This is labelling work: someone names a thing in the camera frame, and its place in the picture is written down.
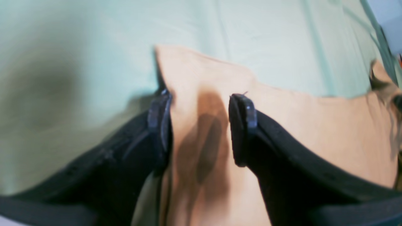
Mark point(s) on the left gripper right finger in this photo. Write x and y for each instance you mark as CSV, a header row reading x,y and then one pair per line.
x,y
298,187

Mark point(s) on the light green table cloth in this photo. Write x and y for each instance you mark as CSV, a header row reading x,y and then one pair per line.
x,y
73,72

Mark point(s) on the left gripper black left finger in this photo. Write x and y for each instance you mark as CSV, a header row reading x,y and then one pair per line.
x,y
102,186

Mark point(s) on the tan orange T-shirt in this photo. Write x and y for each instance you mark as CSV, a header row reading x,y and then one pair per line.
x,y
202,185

